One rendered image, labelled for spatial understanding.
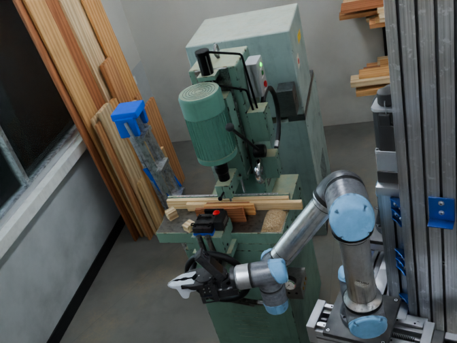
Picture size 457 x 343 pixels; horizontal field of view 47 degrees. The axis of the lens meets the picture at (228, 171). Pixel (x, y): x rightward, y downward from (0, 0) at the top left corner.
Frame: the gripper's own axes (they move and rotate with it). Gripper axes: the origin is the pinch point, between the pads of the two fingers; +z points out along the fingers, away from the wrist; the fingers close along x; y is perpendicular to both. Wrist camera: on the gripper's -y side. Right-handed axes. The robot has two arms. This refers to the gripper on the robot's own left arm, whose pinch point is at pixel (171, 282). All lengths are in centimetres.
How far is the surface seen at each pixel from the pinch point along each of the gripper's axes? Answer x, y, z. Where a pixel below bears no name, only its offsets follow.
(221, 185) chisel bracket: 75, 7, -9
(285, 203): 73, 20, -35
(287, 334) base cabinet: 70, 90, -22
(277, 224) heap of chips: 62, 23, -30
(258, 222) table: 68, 25, -22
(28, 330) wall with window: 96, 84, 125
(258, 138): 90, -5, -28
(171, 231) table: 73, 24, 19
